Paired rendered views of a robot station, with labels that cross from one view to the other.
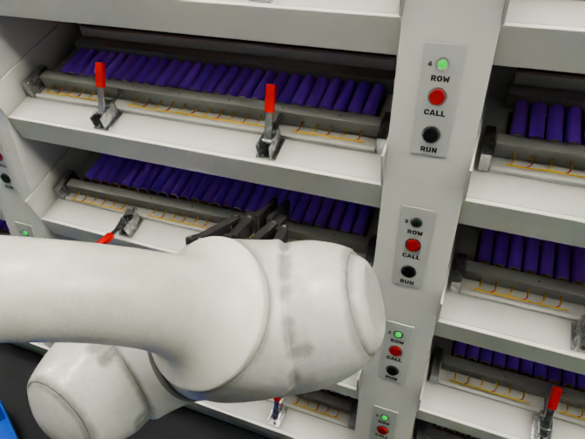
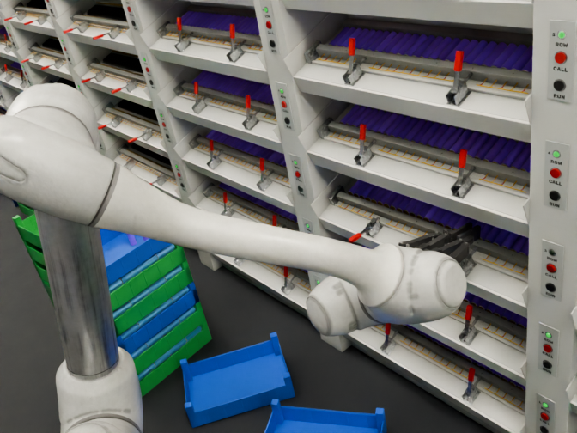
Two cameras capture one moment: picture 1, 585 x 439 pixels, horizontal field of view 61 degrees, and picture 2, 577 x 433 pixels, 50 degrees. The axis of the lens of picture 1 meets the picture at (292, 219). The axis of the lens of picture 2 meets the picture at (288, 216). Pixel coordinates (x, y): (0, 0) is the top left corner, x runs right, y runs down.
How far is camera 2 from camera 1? 0.63 m
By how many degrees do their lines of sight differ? 29
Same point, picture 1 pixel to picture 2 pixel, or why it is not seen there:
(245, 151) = (446, 190)
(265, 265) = (405, 259)
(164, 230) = (395, 235)
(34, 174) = (317, 187)
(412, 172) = (546, 217)
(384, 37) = (524, 133)
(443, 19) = (555, 129)
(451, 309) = not seen: outside the picture
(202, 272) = (376, 257)
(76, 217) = (340, 219)
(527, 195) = not seen: outside the picture
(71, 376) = (324, 296)
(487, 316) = not seen: outside the picture
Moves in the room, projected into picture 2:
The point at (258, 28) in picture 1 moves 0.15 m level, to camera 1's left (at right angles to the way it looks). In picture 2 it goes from (452, 118) to (376, 117)
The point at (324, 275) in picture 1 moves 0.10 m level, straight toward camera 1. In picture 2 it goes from (428, 266) to (399, 308)
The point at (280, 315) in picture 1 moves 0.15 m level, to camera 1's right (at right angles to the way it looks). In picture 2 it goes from (407, 280) to (513, 297)
